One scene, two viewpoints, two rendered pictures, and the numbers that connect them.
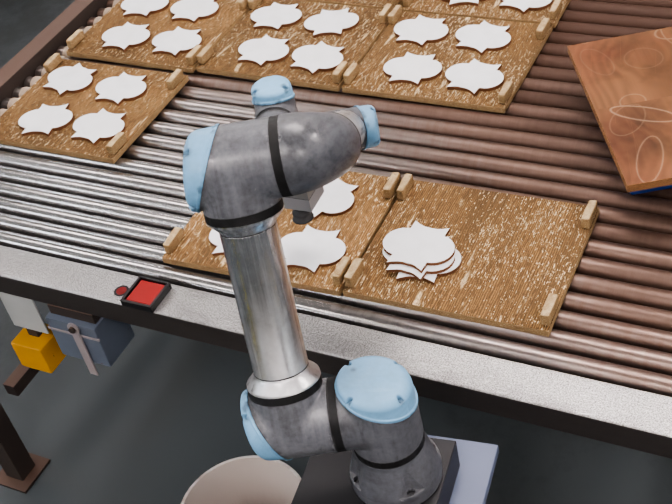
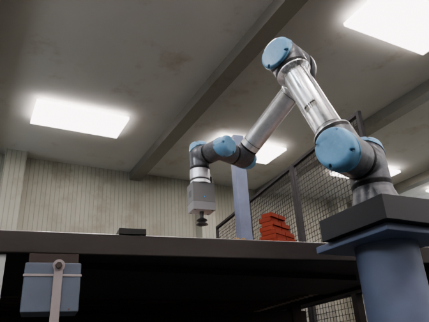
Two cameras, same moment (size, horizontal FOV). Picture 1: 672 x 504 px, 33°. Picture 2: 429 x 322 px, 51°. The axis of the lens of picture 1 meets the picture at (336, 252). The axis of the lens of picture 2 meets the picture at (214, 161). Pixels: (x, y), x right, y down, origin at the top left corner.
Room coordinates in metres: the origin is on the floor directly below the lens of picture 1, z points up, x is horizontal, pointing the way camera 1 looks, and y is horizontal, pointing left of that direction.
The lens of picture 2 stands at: (0.83, 1.28, 0.57)
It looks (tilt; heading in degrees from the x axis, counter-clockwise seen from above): 24 degrees up; 305
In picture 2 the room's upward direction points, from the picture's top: 3 degrees counter-clockwise
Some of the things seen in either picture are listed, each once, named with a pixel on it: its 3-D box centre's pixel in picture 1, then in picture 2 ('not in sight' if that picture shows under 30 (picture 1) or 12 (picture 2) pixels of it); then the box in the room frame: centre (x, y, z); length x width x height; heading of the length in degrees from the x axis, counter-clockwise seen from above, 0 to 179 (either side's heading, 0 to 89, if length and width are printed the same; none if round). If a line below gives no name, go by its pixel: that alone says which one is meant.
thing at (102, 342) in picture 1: (89, 329); (51, 291); (1.85, 0.56, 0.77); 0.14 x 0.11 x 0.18; 56
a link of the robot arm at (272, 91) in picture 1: (276, 109); (200, 157); (1.74, 0.05, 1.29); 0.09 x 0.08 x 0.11; 172
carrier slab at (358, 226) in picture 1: (285, 220); not in sight; (1.87, 0.09, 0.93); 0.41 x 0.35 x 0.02; 57
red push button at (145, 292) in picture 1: (146, 294); not in sight; (1.74, 0.39, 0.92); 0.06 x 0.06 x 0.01; 56
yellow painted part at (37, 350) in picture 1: (29, 323); not in sight; (1.95, 0.72, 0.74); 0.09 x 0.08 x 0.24; 56
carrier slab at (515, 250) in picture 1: (472, 251); not in sight; (1.64, -0.26, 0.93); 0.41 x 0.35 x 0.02; 57
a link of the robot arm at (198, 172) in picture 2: not in sight; (200, 176); (1.74, 0.05, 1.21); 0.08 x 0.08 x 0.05
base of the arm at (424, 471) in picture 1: (392, 453); (375, 200); (1.16, -0.02, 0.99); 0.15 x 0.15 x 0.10
